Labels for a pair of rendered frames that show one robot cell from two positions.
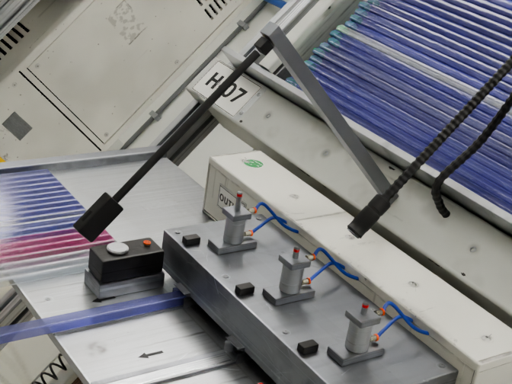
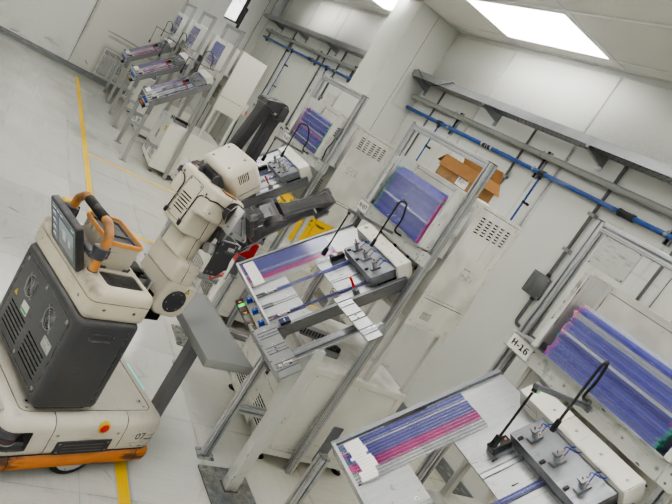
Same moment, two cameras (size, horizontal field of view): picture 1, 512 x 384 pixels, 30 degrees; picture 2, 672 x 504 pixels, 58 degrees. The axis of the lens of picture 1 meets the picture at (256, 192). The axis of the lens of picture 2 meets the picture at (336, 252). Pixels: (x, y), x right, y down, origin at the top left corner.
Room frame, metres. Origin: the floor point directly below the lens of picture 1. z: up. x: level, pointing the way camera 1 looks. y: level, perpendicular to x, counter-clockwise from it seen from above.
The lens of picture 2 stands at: (-2.05, -0.49, 1.73)
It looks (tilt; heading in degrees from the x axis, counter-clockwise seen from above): 11 degrees down; 10
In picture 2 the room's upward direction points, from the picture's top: 32 degrees clockwise
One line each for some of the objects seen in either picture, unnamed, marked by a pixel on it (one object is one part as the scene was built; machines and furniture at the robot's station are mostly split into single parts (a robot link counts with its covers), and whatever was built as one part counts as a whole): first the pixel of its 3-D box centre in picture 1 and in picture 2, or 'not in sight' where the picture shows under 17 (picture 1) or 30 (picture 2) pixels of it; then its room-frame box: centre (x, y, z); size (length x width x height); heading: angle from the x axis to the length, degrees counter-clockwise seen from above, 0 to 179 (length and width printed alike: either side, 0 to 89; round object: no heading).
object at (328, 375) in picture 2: not in sight; (309, 387); (1.26, -0.19, 0.31); 0.70 x 0.65 x 0.62; 43
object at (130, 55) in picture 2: not in sight; (169, 62); (6.81, 5.01, 0.95); 1.37 x 0.82 x 1.90; 133
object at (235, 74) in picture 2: not in sight; (203, 104); (4.68, 3.03, 0.95); 1.36 x 0.82 x 1.90; 133
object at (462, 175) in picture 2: not in sight; (472, 174); (1.41, -0.28, 1.82); 0.68 x 0.30 x 0.20; 43
